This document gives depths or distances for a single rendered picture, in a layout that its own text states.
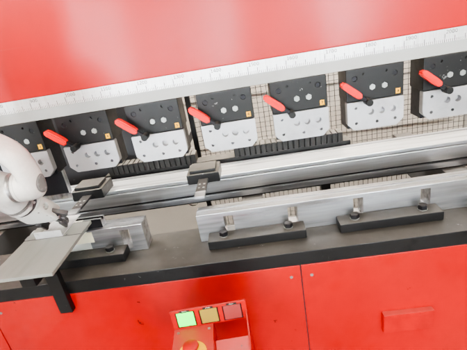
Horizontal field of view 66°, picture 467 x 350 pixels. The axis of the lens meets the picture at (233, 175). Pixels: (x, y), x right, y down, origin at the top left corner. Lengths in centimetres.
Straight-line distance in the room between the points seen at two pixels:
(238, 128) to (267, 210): 28
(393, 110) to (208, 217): 61
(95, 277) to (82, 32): 69
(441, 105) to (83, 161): 101
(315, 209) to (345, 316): 35
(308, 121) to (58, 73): 68
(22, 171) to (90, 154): 21
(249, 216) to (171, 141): 33
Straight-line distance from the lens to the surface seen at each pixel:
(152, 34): 100
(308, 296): 118
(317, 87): 102
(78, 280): 122
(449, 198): 128
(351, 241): 111
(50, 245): 119
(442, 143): 152
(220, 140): 102
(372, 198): 118
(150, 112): 103
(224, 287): 114
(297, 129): 103
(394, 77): 107
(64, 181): 123
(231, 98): 100
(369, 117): 107
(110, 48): 104
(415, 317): 130
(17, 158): 98
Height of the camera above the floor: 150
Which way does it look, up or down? 22 degrees down
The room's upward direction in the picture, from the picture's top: 10 degrees counter-clockwise
